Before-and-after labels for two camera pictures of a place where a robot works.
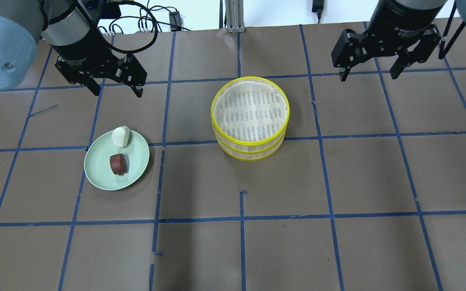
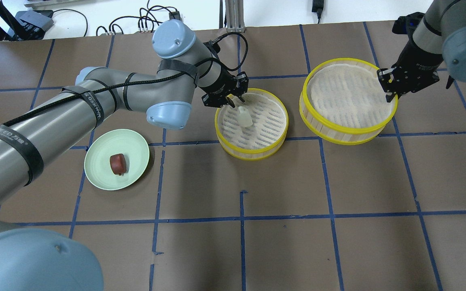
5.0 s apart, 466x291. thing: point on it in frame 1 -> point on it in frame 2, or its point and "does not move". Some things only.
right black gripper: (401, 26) -> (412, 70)
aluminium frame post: (234, 15) does not move
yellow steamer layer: (250, 111) -> (342, 101)
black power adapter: (317, 7) does not move
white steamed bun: (120, 136) -> (244, 118)
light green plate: (97, 165) does not move
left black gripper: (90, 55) -> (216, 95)
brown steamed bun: (118, 164) does not move
